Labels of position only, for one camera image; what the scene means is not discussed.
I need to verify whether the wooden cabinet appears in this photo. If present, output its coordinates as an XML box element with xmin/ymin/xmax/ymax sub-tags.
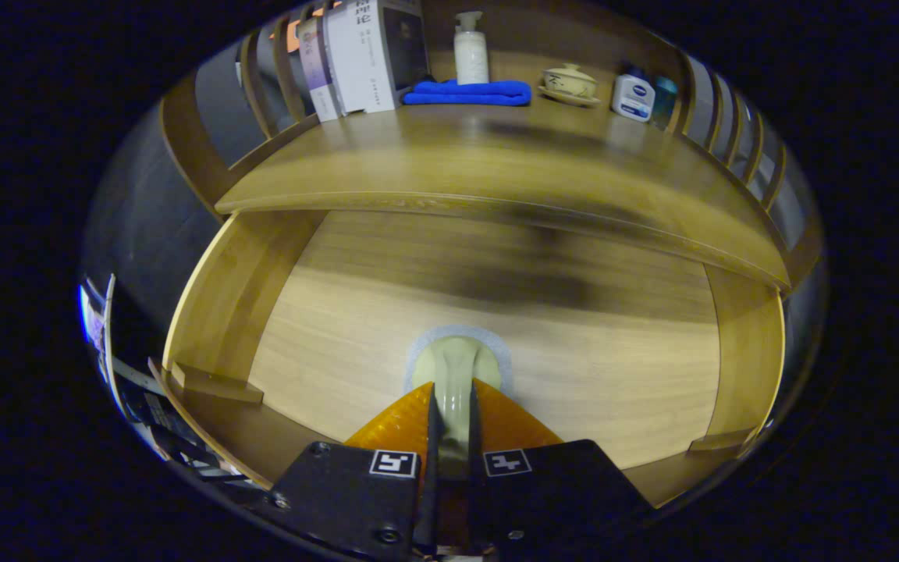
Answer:
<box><xmin>157</xmin><ymin>0</ymin><xmax>829</xmax><ymax>313</ymax></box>

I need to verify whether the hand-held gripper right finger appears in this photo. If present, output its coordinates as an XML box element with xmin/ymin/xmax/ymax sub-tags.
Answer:
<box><xmin>467</xmin><ymin>379</ymin><xmax>653</xmax><ymax>561</ymax></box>

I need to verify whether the white pump bottle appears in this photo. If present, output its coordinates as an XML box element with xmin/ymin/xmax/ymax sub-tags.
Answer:
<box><xmin>453</xmin><ymin>11</ymin><xmax>490</xmax><ymax>85</ymax></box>

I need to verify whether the wooden countertop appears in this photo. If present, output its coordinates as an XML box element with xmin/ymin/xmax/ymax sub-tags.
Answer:
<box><xmin>215</xmin><ymin>101</ymin><xmax>792</xmax><ymax>290</ymax></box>

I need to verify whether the blue folded cloth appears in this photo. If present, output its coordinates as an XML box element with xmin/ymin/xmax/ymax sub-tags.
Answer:
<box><xmin>401</xmin><ymin>79</ymin><xmax>533</xmax><ymax>107</ymax></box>

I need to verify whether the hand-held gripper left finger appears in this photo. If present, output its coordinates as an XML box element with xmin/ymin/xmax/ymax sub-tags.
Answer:
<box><xmin>266</xmin><ymin>380</ymin><xmax>439</xmax><ymax>561</ymax></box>

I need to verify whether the thick white portrait book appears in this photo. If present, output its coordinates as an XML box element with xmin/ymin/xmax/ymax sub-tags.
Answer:
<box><xmin>323</xmin><ymin>0</ymin><xmax>431</xmax><ymax>116</ymax></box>

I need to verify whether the teal slim bottle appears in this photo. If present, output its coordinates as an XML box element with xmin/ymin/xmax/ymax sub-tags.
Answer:
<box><xmin>651</xmin><ymin>76</ymin><xmax>679</xmax><ymax>130</ymax></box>

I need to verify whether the wooden drawer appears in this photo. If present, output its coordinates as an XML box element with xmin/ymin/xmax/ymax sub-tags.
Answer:
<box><xmin>149</xmin><ymin>209</ymin><xmax>787</xmax><ymax>508</ymax></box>

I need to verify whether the beige lidded tea cup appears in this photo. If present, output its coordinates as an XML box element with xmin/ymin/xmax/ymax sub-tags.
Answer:
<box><xmin>537</xmin><ymin>63</ymin><xmax>602</xmax><ymax>108</ymax></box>

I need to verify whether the thin pale purple book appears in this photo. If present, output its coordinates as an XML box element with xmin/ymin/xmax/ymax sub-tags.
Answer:
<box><xmin>296</xmin><ymin>16</ymin><xmax>341</xmax><ymax>123</ymax></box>

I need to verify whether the white blue lotion bottle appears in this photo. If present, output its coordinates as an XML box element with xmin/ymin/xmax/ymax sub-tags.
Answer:
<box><xmin>611</xmin><ymin>72</ymin><xmax>657</xmax><ymax>123</ymax></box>

